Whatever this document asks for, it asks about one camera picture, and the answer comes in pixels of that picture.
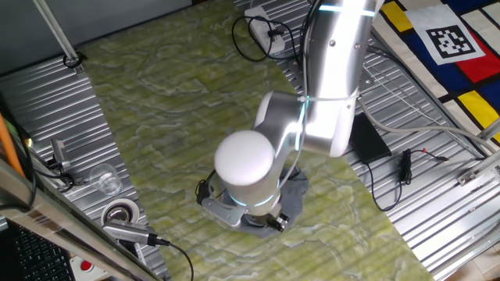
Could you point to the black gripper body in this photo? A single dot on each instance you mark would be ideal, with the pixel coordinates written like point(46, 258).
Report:
point(261, 220)

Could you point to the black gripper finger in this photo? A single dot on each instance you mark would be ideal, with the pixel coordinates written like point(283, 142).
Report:
point(284, 218)
point(276, 226)

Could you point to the dark grey cloth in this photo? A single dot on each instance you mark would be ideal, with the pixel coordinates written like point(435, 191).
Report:
point(295, 195)

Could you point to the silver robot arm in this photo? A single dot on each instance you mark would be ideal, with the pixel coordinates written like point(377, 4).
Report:
point(336, 58)

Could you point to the coloured block pattern cloth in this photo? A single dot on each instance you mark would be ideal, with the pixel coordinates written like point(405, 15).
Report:
point(429, 70)

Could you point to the black power adapter brick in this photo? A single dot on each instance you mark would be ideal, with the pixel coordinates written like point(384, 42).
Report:
point(371, 140)

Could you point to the green marble pattern mat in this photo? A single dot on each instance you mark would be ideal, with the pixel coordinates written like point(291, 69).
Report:
point(176, 97)

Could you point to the clear plastic cup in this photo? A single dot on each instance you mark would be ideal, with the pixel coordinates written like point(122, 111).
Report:
point(105, 181)

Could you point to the grey box with red button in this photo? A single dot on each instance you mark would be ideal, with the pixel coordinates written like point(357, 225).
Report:
point(84, 266)

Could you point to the white power strip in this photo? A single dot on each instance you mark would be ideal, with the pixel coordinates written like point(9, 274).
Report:
point(258, 23)

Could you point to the black keyboard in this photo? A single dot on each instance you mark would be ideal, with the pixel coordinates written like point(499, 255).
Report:
point(39, 261)

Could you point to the white fiducial marker sheet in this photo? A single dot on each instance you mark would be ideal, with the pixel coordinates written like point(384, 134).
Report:
point(420, 19)

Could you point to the orange pole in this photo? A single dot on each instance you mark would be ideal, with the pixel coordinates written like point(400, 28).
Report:
point(8, 144)

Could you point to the thin metal pole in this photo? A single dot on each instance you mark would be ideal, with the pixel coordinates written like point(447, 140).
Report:
point(58, 35)

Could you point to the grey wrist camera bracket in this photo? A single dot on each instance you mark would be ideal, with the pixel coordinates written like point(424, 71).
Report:
point(224, 212)

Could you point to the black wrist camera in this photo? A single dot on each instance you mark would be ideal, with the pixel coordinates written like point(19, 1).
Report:
point(203, 191)

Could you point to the silver ribbed camera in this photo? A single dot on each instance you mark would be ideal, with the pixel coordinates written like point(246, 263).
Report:
point(129, 232)

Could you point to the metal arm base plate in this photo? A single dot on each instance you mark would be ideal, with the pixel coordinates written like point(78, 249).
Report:
point(293, 74)

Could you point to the shiny metal frame bar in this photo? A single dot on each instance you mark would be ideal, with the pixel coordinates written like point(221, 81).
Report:
point(58, 226)

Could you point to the aluminium frame profile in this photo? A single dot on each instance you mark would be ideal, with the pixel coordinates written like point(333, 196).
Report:
point(484, 168)

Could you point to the small silver camera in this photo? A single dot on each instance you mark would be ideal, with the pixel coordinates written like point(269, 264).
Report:
point(59, 152)

